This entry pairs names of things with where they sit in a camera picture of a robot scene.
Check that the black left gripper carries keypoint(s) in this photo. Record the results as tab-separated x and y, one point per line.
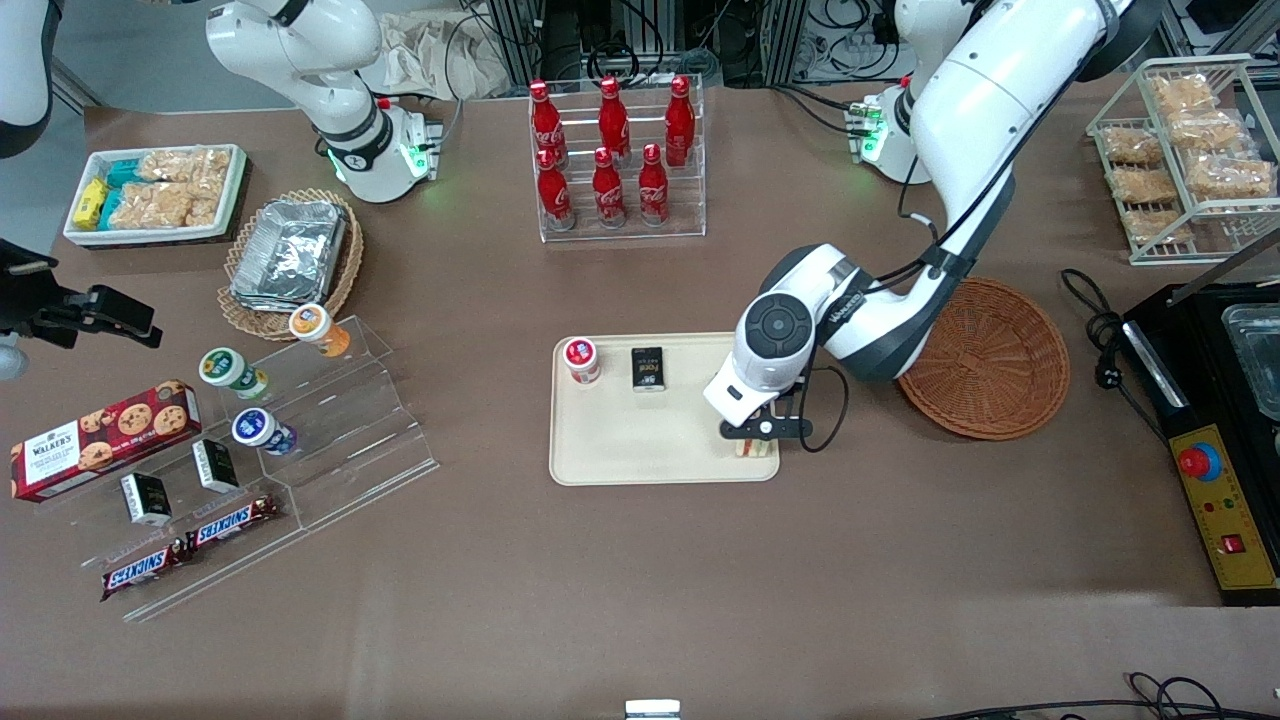
789	393

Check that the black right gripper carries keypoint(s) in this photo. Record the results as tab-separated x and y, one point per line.
22	300

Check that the triangular sandwich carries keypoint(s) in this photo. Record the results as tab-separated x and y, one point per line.
755	450

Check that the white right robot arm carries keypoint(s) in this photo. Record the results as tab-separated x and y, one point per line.
340	100

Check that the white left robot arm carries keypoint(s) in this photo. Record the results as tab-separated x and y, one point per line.
980	100

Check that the beige plastic tray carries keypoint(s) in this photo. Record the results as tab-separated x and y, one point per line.
640	440

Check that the flat light wicker basket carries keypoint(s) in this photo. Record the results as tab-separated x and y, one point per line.
345	270

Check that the brown round wicker basket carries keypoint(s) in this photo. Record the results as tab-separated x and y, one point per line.
1000	360

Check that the teal snack pack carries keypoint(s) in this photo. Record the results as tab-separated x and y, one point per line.
122	172
109	208

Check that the clear rice cracker bag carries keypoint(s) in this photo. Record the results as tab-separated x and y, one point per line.
1180	95
1160	225
1210	130
185	167
150	207
1130	145
1145	185
1230	178

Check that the yellow snack pack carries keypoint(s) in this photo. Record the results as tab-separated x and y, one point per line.
90	205

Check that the green yogurt cup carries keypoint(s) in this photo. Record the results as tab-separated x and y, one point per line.
228	370

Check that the red Walkers cookie box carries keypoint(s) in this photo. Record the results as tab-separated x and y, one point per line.
100	440

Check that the small black box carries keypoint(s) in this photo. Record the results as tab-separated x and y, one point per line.
648	368
146	498
215	465

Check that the white rectangular snack bin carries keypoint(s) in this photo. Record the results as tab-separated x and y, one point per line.
235	190

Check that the stacked aluminium foil trays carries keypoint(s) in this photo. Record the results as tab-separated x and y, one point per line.
290	255

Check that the blue yogurt cup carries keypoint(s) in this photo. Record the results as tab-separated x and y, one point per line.
260	430

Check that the orange yogurt cup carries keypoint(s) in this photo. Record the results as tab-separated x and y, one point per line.
318	328

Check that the red lid yogurt cup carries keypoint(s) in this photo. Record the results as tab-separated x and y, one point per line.
581	358

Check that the Snickers chocolate bar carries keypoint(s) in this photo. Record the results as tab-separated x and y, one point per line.
232	522
145	568

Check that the clear acrylic bottle rack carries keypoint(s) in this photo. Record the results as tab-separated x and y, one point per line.
625	232

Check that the clear acrylic stepped stand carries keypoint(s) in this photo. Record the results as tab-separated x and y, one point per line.
350	440

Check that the red cola bottle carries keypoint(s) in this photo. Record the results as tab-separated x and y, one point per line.
555	195
680	120
613	120
608	195
546	125
653	190

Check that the small white block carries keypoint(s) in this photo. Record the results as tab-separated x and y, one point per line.
652	710

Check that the beige crumpled cloth bag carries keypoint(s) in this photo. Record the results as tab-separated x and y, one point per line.
430	55

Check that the red emergency stop button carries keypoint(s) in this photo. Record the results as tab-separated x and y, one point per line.
1199	461

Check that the black control box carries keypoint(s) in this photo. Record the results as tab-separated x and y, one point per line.
1200	400

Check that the yellow control panel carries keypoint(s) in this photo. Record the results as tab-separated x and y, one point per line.
1235	520

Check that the grey metal bar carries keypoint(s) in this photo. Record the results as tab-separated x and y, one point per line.
1225	267

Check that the clear plastic container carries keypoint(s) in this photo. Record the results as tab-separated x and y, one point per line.
1255	350

